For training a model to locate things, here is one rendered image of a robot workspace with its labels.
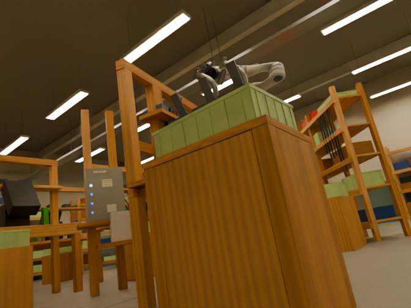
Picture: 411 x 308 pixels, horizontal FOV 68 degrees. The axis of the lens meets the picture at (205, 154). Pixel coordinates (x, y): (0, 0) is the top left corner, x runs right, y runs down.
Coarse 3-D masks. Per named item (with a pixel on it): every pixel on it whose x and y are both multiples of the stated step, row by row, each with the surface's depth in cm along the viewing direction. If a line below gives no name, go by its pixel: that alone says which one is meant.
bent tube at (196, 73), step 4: (196, 68) 152; (196, 72) 154; (196, 76) 155; (200, 76) 153; (204, 76) 152; (208, 76) 152; (208, 80) 152; (212, 80) 151; (212, 84) 151; (216, 84) 152; (212, 88) 152; (216, 88) 152; (216, 92) 152; (216, 96) 153
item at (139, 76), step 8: (120, 64) 253; (128, 64) 258; (136, 72) 266; (144, 72) 278; (136, 80) 273; (144, 80) 275; (152, 80) 287; (160, 88) 296; (168, 88) 311; (168, 96) 312; (184, 104) 337; (192, 104) 354
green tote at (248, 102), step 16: (224, 96) 130; (240, 96) 124; (256, 96) 125; (272, 96) 137; (192, 112) 142; (208, 112) 136; (224, 112) 129; (240, 112) 124; (256, 112) 121; (272, 112) 133; (288, 112) 147; (176, 128) 148; (192, 128) 141; (208, 128) 135; (224, 128) 129; (160, 144) 154; (176, 144) 147
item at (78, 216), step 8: (72, 200) 929; (80, 200) 927; (72, 216) 908; (80, 216) 888; (104, 232) 928; (104, 240) 932; (104, 248) 913; (112, 256) 936; (88, 264) 865; (104, 264) 898
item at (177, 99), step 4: (176, 92) 156; (172, 96) 157; (176, 96) 156; (172, 100) 158; (176, 100) 157; (180, 100) 156; (176, 104) 158; (180, 104) 157; (176, 108) 159; (180, 108) 158; (184, 108) 157; (180, 112) 159; (184, 112) 157; (180, 116) 159; (172, 120) 163; (168, 124) 165
